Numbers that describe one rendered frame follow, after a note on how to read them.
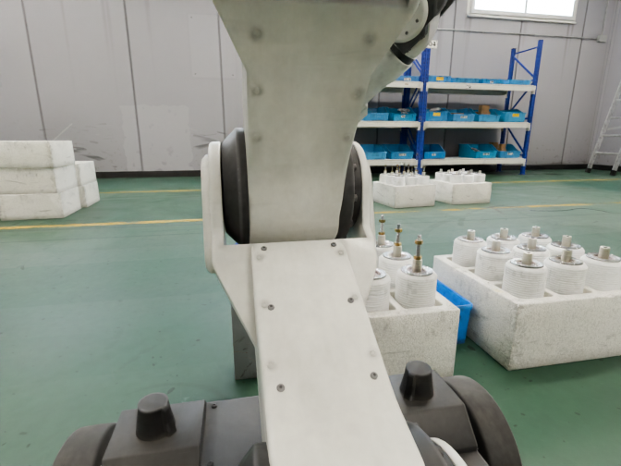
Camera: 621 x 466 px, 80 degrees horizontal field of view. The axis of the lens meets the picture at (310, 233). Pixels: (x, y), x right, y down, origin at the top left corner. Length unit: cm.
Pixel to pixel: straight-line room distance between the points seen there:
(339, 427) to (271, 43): 29
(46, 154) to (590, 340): 311
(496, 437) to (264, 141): 49
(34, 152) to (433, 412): 301
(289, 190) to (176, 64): 565
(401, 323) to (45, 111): 593
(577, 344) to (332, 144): 96
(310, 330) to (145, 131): 574
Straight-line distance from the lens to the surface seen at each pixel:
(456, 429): 58
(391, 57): 69
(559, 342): 116
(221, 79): 594
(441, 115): 599
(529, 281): 107
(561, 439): 95
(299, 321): 34
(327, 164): 39
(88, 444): 59
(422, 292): 91
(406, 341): 91
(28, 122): 647
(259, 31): 31
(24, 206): 330
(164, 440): 54
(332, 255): 40
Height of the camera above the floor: 56
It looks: 14 degrees down
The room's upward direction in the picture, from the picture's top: straight up
